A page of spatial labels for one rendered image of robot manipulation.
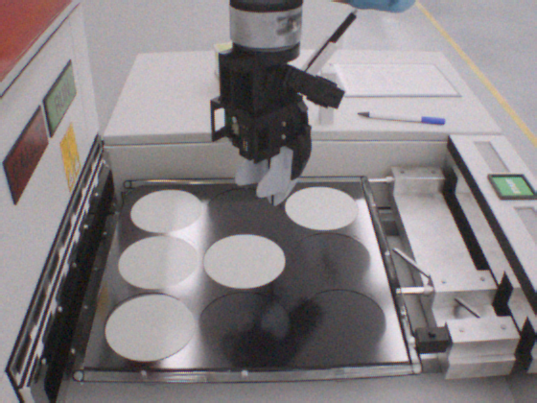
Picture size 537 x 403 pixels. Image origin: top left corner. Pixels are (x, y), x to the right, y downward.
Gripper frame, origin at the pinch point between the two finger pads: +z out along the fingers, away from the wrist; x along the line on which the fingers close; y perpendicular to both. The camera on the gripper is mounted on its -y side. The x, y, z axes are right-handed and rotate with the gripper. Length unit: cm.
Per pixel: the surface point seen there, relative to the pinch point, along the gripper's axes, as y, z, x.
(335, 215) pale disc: -9.2, 7.2, 2.0
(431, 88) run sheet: -42.7, 0.4, -3.9
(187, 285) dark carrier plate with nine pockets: 14.0, 7.2, -1.3
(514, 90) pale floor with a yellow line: -283, 97, -74
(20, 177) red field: 28.3, -12.0, -7.2
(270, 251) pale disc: 2.5, 7.2, 1.2
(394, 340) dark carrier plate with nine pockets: 3.8, 7.2, 21.4
